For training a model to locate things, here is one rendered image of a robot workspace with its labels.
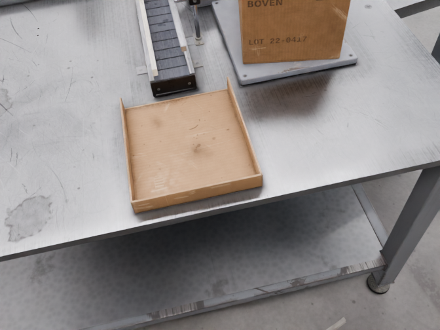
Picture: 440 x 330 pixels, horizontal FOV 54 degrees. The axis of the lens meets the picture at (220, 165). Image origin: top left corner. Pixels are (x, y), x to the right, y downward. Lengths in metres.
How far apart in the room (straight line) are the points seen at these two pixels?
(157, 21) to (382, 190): 1.19
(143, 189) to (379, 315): 1.07
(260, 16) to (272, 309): 1.03
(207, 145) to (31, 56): 0.61
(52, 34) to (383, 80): 0.92
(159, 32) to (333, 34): 0.44
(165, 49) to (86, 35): 0.29
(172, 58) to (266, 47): 0.23
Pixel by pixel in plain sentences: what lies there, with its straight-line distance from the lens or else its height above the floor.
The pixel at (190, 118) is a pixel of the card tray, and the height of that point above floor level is 0.83.
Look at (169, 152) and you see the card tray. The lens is 0.95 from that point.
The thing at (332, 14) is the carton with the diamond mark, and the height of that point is 0.98.
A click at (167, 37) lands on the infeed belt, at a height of 0.88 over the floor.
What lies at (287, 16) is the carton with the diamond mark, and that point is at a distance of 1.04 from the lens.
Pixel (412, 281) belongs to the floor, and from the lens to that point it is 1.78.
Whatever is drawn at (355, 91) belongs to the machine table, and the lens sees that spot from 1.09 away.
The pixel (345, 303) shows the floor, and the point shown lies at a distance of 1.69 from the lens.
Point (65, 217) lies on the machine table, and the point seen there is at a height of 0.83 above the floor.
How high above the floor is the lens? 1.55
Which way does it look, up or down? 52 degrees down
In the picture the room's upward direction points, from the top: 6 degrees counter-clockwise
